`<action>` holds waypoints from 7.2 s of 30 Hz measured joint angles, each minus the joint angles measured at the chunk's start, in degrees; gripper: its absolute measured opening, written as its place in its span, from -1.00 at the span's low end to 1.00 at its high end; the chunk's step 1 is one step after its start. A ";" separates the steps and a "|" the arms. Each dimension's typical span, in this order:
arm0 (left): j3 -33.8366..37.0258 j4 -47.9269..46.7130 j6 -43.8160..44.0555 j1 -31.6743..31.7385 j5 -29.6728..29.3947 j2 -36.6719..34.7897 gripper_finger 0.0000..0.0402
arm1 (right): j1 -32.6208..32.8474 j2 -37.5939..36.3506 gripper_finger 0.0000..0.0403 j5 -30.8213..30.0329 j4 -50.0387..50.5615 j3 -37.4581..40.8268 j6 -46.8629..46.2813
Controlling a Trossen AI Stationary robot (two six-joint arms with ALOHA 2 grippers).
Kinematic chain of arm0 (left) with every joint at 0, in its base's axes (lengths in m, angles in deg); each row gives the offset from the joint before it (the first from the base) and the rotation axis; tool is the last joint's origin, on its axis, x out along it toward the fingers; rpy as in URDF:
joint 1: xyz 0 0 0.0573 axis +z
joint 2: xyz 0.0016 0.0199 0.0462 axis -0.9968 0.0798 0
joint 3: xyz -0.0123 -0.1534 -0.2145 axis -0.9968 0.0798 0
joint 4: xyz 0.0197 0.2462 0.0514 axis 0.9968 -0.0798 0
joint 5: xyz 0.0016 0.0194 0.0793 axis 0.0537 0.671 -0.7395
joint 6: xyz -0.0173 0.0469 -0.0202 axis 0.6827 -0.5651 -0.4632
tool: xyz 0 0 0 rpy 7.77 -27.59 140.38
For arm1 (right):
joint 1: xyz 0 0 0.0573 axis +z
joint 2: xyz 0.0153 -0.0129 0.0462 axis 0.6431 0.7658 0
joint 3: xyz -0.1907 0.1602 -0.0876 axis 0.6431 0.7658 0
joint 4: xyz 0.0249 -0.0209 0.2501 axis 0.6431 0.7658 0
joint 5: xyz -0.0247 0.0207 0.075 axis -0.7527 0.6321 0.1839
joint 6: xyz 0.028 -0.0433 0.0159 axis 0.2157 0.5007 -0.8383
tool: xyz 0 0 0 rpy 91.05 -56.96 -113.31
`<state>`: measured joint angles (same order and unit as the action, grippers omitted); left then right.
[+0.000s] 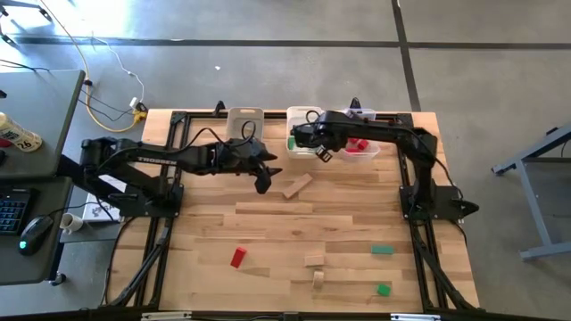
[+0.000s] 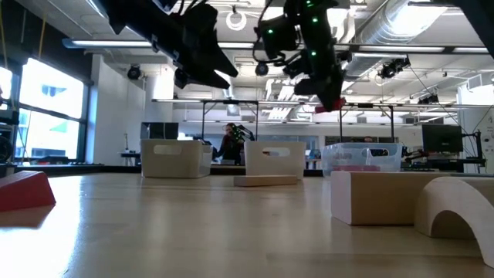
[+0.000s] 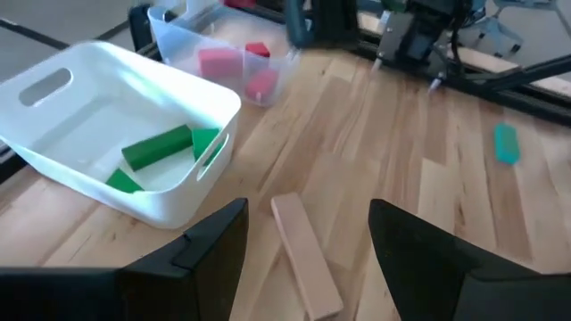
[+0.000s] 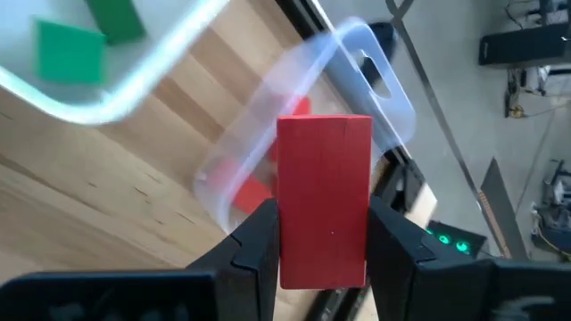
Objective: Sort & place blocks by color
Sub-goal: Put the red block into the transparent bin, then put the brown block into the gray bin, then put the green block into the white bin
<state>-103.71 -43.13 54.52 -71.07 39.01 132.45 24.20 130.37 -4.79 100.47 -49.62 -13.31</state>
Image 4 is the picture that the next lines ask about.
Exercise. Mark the red rectangular block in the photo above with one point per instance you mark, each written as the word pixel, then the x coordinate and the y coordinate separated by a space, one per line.
pixel 252 194
pixel 323 200

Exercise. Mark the long red block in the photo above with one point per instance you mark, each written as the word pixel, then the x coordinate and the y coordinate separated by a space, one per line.
pixel 302 106

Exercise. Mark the green square block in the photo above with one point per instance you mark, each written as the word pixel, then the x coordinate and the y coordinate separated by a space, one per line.
pixel 71 53

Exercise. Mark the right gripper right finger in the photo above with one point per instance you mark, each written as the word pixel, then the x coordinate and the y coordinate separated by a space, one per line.
pixel 401 276

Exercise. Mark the black bench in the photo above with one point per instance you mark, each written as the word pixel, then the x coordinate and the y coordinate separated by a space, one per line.
pixel 522 44

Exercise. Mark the long green block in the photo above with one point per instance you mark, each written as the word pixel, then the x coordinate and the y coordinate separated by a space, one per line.
pixel 117 20

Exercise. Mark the clear plastic bin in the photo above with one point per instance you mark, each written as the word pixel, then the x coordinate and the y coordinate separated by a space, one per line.
pixel 401 120

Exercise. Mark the white plastic bin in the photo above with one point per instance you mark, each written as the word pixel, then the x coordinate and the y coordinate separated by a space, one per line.
pixel 89 115

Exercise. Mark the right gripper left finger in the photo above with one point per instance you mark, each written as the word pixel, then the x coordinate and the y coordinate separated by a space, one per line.
pixel 250 267

